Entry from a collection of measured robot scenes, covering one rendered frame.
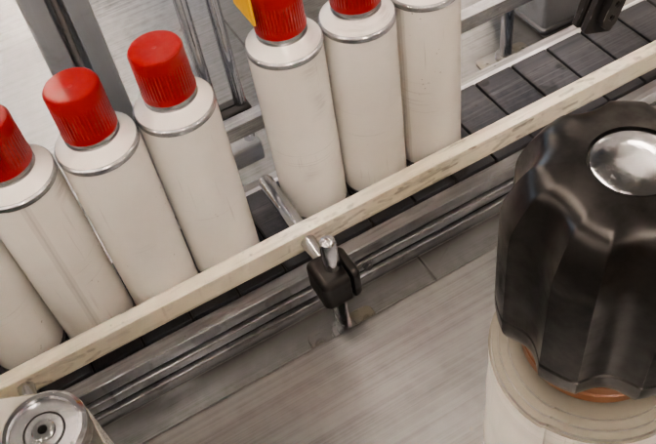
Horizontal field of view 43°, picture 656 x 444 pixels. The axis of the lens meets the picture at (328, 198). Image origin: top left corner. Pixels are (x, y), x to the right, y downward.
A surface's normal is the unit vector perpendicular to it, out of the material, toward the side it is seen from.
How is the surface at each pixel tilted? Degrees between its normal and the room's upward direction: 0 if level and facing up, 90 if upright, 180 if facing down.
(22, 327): 90
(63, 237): 90
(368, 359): 0
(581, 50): 0
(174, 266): 90
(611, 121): 13
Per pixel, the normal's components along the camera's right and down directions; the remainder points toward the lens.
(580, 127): -0.22, -0.72
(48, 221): 0.65, 0.53
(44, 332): 0.94, 0.18
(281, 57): -0.10, 0.09
